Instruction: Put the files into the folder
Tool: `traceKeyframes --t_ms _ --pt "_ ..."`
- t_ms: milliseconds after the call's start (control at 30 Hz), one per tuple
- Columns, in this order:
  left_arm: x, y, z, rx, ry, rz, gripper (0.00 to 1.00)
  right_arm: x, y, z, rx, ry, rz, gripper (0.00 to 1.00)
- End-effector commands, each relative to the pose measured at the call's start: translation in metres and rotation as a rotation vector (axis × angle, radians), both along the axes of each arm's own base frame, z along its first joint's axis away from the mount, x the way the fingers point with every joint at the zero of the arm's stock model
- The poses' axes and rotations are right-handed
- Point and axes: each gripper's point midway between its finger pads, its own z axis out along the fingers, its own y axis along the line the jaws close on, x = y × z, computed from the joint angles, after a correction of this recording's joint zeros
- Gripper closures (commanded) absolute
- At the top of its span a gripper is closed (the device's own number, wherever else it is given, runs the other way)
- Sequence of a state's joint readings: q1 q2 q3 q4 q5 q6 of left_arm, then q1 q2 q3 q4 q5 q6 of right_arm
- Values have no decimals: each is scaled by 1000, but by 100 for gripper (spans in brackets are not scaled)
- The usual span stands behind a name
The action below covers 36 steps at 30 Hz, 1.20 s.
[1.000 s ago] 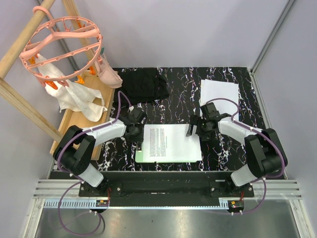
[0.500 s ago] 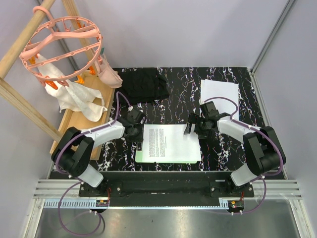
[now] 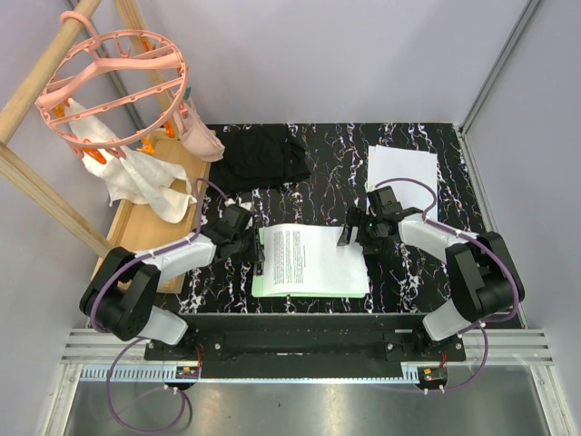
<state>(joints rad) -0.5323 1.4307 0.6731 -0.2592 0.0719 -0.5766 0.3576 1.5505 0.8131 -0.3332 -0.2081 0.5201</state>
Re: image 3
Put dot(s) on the white towel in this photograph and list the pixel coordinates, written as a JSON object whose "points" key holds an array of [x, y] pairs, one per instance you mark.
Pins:
{"points": [[142, 179]]}

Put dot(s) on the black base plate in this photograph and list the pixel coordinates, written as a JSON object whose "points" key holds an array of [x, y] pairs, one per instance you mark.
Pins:
{"points": [[307, 347]]}

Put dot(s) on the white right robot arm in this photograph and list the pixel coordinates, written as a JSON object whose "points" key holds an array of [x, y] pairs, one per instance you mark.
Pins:
{"points": [[483, 281]]}

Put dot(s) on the printed white paper sheet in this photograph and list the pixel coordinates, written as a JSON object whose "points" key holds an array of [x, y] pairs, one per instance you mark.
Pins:
{"points": [[313, 261]]}

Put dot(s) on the wooden tray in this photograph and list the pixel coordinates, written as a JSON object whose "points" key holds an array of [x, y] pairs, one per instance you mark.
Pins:
{"points": [[137, 227]]}

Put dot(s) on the wooden rack frame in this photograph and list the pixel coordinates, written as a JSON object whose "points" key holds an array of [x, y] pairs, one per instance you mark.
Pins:
{"points": [[31, 240]]}

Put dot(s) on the pink bra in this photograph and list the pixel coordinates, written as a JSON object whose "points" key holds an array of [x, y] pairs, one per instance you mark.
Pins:
{"points": [[196, 137]]}

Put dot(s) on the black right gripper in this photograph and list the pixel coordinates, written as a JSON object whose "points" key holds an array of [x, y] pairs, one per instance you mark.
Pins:
{"points": [[357, 217]]}

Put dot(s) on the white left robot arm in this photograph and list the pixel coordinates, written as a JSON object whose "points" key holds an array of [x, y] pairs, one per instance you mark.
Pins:
{"points": [[120, 298]]}

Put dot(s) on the pink round clothes hanger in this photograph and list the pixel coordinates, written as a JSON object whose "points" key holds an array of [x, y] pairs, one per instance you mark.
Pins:
{"points": [[67, 100]]}

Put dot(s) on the grey slotted cable duct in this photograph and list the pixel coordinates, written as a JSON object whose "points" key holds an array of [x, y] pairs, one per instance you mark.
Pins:
{"points": [[176, 374]]}

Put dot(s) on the black cloth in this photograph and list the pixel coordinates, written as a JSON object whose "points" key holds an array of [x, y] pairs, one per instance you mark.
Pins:
{"points": [[259, 157]]}

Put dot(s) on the white paper stack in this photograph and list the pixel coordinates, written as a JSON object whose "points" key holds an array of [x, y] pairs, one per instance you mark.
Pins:
{"points": [[387, 163]]}

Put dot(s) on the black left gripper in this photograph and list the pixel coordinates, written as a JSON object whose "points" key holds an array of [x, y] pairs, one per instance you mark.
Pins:
{"points": [[255, 253]]}

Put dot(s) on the aluminium corner post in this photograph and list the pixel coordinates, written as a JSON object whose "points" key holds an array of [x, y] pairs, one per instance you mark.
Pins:
{"points": [[516, 35]]}

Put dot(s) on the green clipboard folder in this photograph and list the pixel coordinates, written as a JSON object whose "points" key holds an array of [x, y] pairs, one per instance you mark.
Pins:
{"points": [[261, 286]]}

